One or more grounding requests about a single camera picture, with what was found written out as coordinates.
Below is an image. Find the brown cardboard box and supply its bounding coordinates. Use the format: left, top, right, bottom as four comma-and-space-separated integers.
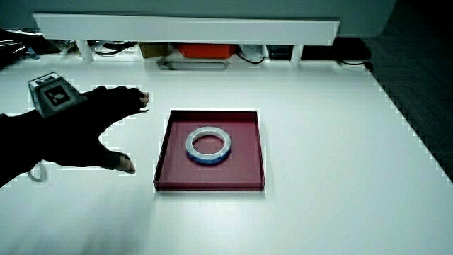
139, 42, 171, 59

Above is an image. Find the person's left forearm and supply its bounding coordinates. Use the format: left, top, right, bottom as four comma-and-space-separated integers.
0, 110, 49, 188

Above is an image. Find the black coiled cable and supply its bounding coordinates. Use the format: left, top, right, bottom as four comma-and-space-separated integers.
93, 41, 137, 57

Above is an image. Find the clear plastic bag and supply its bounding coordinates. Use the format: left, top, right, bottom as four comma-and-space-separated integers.
237, 44, 266, 63

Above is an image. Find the black bag with white label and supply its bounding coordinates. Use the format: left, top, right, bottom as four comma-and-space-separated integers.
0, 28, 49, 70

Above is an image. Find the black box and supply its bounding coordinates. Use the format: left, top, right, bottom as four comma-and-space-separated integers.
268, 36, 372, 62

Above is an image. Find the orange box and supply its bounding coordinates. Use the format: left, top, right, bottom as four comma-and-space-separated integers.
176, 43, 237, 60

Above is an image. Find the person's left hand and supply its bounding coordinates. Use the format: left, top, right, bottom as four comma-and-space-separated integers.
28, 72, 150, 174

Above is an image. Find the thin glove cable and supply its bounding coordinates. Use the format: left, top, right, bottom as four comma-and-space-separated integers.
28, 162, 49, 183

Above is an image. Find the white desk shelf riser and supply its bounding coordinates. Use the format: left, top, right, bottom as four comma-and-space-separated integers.
33, 13, 340, 65

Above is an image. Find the black power cable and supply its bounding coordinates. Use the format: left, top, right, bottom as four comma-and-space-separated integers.
338, 59, 374, 72

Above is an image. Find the dark red square tray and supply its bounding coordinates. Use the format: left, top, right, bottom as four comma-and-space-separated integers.
152, 108, 266, 193

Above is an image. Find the blue tape roll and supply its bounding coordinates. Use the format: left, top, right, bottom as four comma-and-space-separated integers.
185, 126, 232, 165

